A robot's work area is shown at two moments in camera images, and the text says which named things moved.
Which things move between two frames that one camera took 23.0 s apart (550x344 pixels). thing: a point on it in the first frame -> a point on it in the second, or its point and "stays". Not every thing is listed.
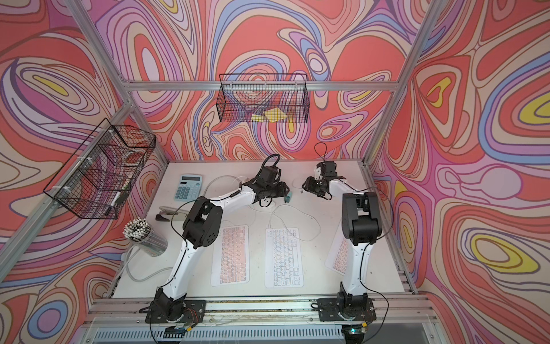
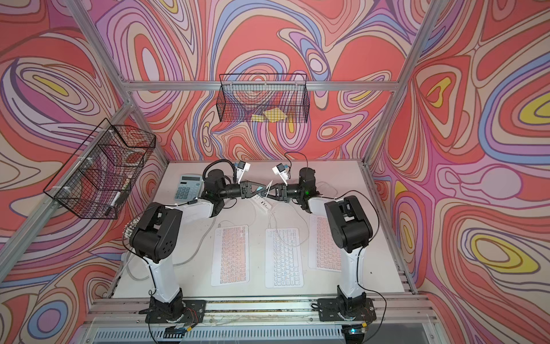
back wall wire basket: (267, 97) stays
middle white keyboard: (283, 261) stays
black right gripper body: (316, 185) -> (293, 190)
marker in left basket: (111, 206) stays
